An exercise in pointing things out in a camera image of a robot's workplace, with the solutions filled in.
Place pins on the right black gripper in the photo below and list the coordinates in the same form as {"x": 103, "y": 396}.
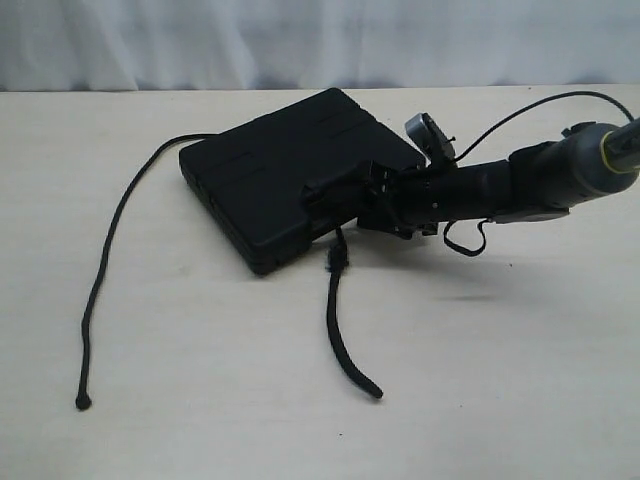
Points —
{"x": 395, "y": 202}

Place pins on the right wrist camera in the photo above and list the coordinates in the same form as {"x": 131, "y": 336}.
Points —
{"x": 430, "y": 139}

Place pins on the black plastic carrying case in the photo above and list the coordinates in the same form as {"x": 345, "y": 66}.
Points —
{"x": 250, "y": 177}

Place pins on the white backdrop curtain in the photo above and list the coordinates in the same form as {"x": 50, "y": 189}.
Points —
{"x": 177, "y": 45}

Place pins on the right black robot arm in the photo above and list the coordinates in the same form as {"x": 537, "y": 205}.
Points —
{"x": 536, "y": 183}

